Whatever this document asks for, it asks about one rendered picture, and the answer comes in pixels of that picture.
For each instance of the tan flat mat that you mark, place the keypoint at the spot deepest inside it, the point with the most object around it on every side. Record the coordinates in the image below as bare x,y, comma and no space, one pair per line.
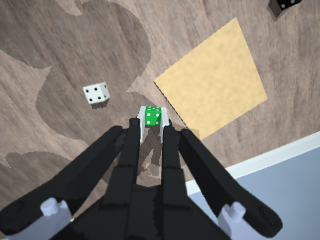
214,83

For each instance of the green die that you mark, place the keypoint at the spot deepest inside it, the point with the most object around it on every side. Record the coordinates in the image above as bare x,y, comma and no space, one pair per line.
153,116

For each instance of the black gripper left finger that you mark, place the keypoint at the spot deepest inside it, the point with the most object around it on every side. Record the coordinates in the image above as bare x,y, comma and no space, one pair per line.
44,211

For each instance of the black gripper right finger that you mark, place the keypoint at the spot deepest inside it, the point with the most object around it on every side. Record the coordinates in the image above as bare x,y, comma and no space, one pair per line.
240,214

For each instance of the white die with black pips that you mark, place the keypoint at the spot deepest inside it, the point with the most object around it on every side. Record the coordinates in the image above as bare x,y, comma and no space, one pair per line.
96,93

